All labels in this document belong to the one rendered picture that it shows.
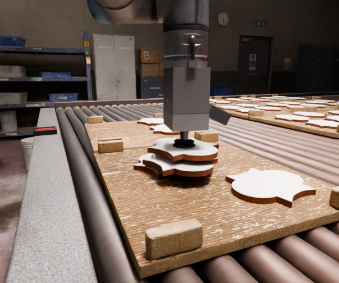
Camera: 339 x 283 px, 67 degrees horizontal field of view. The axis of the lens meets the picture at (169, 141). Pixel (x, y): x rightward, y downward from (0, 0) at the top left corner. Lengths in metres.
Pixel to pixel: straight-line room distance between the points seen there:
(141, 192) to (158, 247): 0.16
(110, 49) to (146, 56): 0.77
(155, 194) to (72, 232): 0.13
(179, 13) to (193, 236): 0.32
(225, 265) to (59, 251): 0.19
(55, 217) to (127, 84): 5.10
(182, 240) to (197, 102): 0.23
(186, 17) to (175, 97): 0.12
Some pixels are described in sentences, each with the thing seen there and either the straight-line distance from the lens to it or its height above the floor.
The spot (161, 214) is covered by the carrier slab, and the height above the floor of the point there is 0.94.
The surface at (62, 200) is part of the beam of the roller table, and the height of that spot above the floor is 0.92.
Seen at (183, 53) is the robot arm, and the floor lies 1.15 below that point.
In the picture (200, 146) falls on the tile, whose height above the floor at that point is 0.99.
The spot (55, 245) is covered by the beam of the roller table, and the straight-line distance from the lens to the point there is 0.36.
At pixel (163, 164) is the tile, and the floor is 0.97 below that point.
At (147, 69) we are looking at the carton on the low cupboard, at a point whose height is 1.27.
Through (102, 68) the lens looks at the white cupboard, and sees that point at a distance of 5.39.
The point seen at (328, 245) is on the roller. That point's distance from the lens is 0.39.
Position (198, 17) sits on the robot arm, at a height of 1.20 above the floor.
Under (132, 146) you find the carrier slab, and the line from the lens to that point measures 0.68.
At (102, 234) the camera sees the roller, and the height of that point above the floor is 0.92.
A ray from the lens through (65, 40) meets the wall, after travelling 5.95.
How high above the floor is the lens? 1.11
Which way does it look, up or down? 14 degrees down
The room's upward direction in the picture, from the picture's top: straight up
